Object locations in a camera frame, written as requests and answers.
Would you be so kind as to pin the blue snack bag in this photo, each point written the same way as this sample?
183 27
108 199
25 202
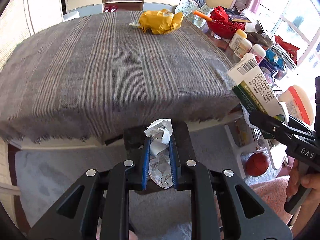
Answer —
274 59

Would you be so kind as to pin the red chip bag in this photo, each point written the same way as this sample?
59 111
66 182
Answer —
288 47

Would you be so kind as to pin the pink fluffy garment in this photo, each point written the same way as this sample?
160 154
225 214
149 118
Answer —
273 193

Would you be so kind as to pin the white green carton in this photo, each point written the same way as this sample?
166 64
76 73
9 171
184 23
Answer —
253 90

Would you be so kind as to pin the red ball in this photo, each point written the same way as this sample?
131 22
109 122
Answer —
257 164

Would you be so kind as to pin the person's right hand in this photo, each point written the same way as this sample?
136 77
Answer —
309 181

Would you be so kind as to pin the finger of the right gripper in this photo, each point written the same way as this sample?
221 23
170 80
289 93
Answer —
300 125
269 126

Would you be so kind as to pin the purple gold card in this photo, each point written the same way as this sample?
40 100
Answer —
239 18

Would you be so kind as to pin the crumpled yellow paper bag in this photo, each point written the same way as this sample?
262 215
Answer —
159 22

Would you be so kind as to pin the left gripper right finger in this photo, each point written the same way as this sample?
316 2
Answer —
190 175

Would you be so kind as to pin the red lattice basket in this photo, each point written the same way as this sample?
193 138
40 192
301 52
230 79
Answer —
221 24

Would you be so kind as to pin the white-capped cream bottle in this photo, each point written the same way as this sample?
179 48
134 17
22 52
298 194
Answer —
243 48

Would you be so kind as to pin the cream red-lid container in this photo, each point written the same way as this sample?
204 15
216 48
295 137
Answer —
298 104

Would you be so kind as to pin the pink white lotion bottle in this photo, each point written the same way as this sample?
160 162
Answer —
259 52

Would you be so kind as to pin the cream grey TV cabinet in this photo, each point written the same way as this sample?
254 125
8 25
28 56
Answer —
89 7

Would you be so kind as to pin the yellow-capped white bottle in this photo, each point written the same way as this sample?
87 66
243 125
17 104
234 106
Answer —
237 38

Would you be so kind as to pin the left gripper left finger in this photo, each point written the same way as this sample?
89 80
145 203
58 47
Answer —
128 175

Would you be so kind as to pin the orange foam handle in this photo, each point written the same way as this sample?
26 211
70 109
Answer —
203 16

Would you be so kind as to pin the white paper ball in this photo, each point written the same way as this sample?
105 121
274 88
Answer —
160 132

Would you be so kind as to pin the grey plaid tablecloth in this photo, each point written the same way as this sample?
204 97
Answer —
95 76

